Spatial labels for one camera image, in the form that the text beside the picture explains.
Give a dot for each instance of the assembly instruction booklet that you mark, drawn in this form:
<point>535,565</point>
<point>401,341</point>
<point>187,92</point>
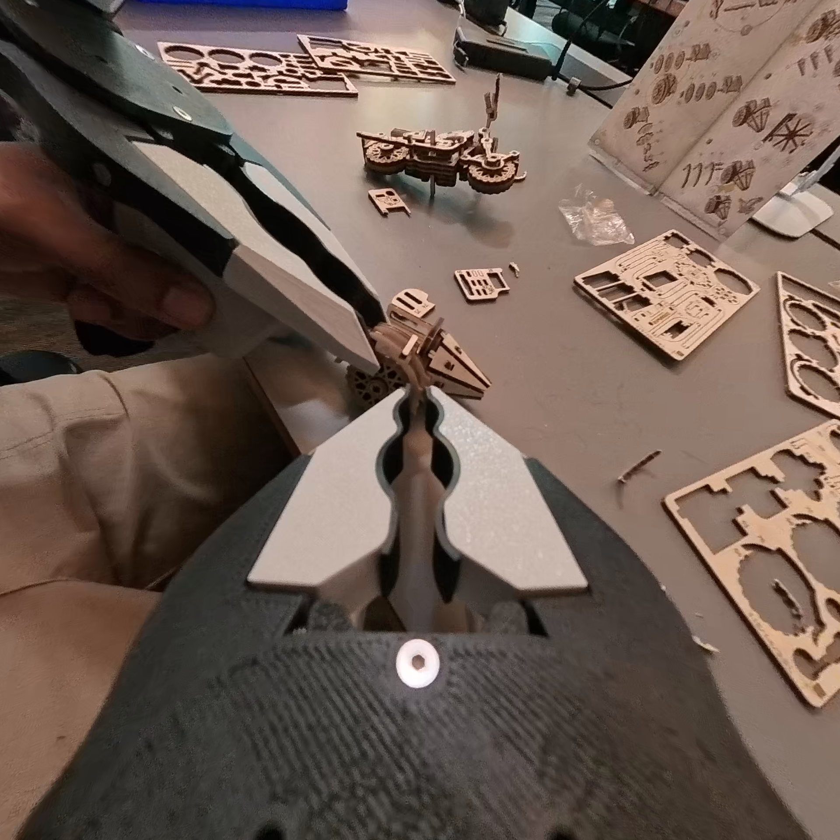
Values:
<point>709,98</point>

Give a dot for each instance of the wooden puzzle sheet rectangular cutouts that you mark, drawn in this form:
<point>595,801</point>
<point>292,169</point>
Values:
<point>682,331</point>

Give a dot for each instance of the small slotted wooden piece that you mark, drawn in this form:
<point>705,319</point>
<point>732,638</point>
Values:
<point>480,283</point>

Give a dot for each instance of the person's beige trousers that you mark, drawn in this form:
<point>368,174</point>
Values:
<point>98,492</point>

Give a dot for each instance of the long wooden puzzle sheet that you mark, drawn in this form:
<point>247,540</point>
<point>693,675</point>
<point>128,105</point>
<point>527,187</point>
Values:
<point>197,59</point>

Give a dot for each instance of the wooden motorcycle model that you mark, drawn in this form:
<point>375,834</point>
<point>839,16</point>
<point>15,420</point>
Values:
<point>433,154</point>

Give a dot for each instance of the thin wooden sliver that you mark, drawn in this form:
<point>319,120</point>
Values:
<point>638,467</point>

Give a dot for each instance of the large wooden puzzle sheet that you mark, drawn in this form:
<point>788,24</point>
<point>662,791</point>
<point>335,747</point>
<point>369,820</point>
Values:
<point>715,518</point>

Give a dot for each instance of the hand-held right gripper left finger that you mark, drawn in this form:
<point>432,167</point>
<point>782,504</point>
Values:
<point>321,518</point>

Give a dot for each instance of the small wood chip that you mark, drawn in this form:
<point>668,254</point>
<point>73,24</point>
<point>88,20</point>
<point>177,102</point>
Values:
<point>705,644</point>

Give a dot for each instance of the person's left hand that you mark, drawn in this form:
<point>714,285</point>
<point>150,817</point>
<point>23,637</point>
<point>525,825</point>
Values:
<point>79,262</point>

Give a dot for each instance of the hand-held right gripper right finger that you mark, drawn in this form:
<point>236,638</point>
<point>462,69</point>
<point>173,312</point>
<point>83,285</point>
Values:
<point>512,518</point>

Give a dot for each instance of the wooden puzzle sheet small cutouts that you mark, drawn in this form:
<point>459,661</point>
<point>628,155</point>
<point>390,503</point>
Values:
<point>420,69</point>

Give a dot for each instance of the rounded two-slot wooden piece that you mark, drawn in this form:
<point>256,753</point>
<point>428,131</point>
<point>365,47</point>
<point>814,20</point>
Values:
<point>412,303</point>

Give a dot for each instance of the silver monitor stand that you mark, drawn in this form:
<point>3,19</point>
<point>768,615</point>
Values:
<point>791,213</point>

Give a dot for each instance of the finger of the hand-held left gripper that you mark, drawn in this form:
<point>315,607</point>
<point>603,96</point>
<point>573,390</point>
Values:
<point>223,216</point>
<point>289,197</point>

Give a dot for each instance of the black power adapter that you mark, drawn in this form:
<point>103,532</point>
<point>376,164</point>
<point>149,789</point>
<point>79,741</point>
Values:
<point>499,56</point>

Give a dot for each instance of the wooden puzzle sheet oval cutouts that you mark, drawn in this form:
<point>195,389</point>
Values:
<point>786,315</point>

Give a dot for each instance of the small notched wooden piece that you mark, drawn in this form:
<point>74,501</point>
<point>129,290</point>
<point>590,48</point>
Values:
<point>388,201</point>

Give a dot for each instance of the small wooden model assembly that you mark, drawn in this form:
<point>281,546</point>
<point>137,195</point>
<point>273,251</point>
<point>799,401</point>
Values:
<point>439,358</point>

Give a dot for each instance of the crumpled clear plastic wrap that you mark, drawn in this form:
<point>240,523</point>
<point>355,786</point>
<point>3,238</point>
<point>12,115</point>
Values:
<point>594,216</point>

